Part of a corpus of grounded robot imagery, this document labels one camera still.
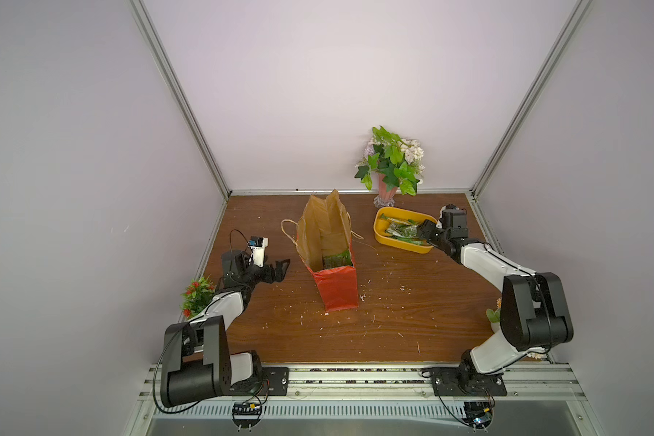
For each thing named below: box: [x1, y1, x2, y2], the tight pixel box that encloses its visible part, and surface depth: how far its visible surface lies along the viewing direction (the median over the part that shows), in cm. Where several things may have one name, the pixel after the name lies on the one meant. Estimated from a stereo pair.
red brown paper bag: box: [281, 188, 364, 312], surface depth 86 cm
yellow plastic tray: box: [373, 206, 438, 255], surface depth 102 cm
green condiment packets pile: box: [379, 213, 428, 246], surface depth 100 cm
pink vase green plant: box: [354, 125, 427, 209], surface depth 94 cm
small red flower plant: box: [181, 276, 217, 319], surface depth 77 cm
